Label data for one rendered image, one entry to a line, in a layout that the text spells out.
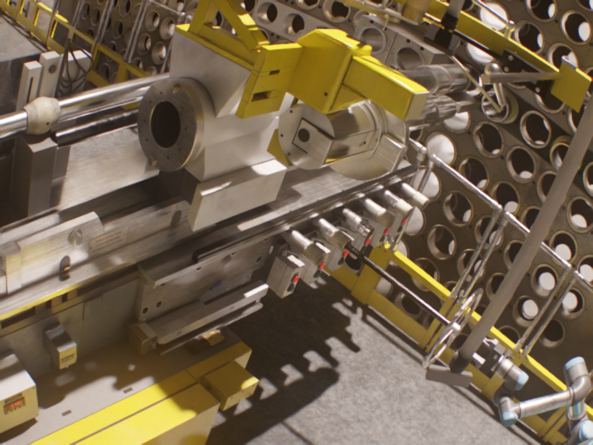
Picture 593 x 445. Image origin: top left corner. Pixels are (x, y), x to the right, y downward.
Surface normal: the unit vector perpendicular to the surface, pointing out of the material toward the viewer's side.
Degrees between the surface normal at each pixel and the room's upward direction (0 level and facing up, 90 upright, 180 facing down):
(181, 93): 90
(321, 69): 90
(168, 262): 0
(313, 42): 90
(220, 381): 0
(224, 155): 68
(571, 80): 90
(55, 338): 0
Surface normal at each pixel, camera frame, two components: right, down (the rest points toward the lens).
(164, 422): 0.32, -0.78
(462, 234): -0.60, 0.27
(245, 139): 0.80, 0.23
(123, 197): 0.73, 0.56
